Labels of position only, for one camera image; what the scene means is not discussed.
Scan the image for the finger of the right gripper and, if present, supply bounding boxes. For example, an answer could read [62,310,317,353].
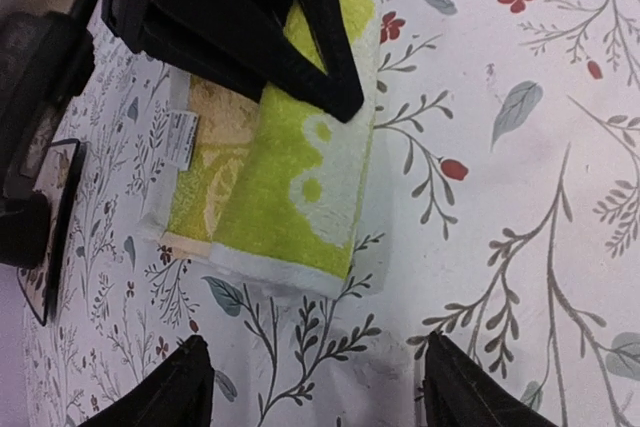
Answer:
[149,0,365,123]

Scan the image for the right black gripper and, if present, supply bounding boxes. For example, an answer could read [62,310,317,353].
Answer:
[102,0,266,97]

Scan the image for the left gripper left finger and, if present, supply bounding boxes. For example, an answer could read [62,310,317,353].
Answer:
[83,335,215,427]

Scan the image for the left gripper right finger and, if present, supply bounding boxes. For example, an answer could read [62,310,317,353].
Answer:
[423,332,552,427]

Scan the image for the yellow-green patterned towel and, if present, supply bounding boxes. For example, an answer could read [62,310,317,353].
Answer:
[138,0,379,298]

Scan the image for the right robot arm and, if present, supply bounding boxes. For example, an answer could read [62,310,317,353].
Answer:
[1,0,364,269]

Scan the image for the floral square coaster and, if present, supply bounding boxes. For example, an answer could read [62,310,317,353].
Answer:
[17,139,87,326]

